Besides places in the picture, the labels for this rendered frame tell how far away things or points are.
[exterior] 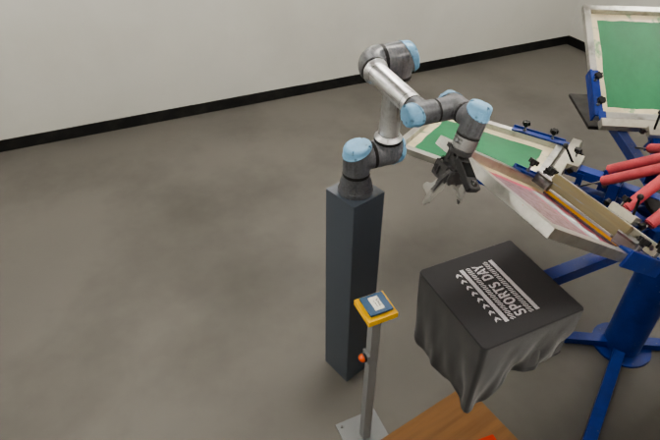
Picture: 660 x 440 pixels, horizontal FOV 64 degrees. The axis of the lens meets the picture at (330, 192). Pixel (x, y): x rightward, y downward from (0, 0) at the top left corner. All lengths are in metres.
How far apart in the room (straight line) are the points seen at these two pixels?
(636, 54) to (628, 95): 0.30
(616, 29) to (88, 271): 3.68
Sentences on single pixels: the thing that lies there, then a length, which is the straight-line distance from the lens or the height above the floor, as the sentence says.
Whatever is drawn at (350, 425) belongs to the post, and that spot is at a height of 0.01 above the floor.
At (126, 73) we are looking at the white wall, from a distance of 5.29.
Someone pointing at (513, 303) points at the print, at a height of 0.95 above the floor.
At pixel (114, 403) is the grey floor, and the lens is 3.20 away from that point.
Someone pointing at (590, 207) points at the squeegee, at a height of 1.27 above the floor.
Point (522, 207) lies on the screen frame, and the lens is 1.74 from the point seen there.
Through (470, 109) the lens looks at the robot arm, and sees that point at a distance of 1.64.
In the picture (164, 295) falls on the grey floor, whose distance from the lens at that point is 3.62.
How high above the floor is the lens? 2.55
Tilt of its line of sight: 36 degrees down
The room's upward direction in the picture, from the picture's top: 1 degrees clockwise
